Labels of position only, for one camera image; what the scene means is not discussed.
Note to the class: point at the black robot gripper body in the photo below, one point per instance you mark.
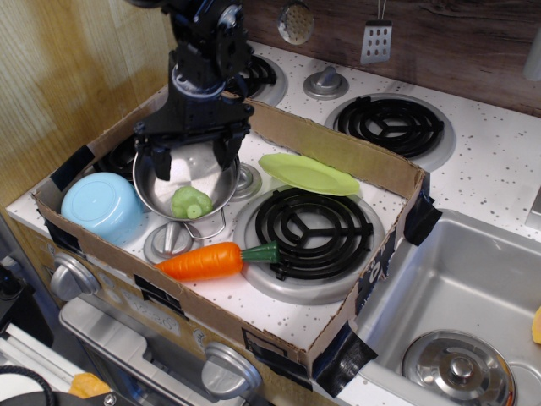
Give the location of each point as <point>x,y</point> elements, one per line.
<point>192,115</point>

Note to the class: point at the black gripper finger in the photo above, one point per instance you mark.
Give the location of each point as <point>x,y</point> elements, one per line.
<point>161,158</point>
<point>226,151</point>

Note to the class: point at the light green toy broccoli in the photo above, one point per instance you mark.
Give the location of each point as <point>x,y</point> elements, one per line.
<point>189,203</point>

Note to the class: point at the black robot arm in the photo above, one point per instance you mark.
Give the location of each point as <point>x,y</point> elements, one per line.
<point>211,43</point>

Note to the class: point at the small stainless steel pot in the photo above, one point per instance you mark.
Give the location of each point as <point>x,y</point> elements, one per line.
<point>192,165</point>

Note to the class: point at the silver stovetop knob middle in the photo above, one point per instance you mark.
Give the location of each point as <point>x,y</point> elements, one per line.
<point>249,183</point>

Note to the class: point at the silver stovetop knob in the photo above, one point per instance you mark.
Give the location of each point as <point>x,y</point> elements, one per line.
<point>326,85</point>
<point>249,183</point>
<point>168,241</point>

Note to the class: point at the front left black burner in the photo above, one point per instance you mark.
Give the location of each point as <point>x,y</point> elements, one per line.
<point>119,160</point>

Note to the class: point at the black burner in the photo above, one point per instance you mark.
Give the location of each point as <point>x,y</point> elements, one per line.
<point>403,124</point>
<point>324,241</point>
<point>265,81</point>
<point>119,160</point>

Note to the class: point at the light blue plastic bowl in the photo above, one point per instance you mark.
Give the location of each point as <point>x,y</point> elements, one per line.
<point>107,205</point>

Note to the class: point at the back left black burner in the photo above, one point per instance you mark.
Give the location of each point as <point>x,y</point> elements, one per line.
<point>265,81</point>

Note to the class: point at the light green plastic plate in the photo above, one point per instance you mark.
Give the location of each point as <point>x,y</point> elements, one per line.
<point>308,174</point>

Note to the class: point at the silver stovetop knob front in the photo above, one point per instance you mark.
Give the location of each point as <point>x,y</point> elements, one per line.
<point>168,241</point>

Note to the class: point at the orange toy carrot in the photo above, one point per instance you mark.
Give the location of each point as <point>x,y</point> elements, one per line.
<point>217,261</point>

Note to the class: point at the silver stovetop knob back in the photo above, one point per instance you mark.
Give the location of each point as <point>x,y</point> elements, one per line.
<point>326,85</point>

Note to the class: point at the front right black burner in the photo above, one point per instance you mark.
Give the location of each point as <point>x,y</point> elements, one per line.
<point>324,241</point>

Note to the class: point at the hanging metal skimmer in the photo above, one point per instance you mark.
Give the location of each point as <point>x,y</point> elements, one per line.
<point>295,22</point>

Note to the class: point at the silver oven knob left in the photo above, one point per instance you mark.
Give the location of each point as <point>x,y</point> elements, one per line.
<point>71,278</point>

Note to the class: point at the silver oven knob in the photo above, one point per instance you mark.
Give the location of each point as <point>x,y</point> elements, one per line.
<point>71,278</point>
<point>226,374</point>

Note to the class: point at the hanging metal spatula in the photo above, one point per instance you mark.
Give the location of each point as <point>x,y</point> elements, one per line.
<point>377,35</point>

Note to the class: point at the back right black burner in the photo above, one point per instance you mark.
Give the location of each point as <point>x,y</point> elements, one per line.
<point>403,124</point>

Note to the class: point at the silver oven knob right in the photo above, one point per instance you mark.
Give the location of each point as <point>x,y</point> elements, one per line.
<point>226,374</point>

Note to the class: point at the orange object bottom left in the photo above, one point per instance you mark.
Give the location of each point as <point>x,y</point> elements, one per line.
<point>87,385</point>

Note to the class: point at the stainless steel sink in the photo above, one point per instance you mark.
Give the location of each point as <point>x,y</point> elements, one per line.
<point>466,276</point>

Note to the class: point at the stainless steel pot lid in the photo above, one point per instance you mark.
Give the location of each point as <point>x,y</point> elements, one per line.
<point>459,367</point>

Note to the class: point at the orange object at right edge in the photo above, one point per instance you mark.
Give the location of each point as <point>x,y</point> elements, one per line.
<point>536,327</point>

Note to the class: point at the silver oven door handle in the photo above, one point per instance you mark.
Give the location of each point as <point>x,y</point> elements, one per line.
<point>140,363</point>

